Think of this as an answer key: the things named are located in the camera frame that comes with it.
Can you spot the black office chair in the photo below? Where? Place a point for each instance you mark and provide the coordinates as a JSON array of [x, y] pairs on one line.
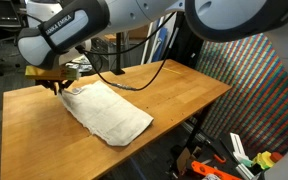
[[11, 17]]

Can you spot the yellow pencil on table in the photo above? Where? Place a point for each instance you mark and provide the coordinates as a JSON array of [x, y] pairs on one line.
[[170, 70]]

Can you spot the yellow green plastic toy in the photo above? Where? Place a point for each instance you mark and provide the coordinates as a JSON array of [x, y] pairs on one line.
[[263, 160]]

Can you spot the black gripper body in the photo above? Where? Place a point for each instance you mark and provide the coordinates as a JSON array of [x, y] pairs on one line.
[[46, 83]]

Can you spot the white towel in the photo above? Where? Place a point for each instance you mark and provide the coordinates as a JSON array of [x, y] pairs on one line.
[[105, 113]]

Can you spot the wrist camera gold block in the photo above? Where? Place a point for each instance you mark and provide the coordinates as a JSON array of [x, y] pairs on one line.
[[62, 73]]

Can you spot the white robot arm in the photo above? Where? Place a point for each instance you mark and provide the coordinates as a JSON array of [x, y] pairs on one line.
[[211, 20]]

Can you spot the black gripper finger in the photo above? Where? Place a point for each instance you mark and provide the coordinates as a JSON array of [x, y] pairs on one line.
[[64, 84], [54, 89]]

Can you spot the black table leg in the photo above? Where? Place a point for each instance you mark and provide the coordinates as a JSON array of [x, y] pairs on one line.
[[176, 150]]

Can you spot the crumpled white cloth pile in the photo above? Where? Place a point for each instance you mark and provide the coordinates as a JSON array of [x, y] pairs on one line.
[[81, 64]]

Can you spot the black camera pole stand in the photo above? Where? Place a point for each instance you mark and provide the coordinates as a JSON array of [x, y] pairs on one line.
[[117, 70]]

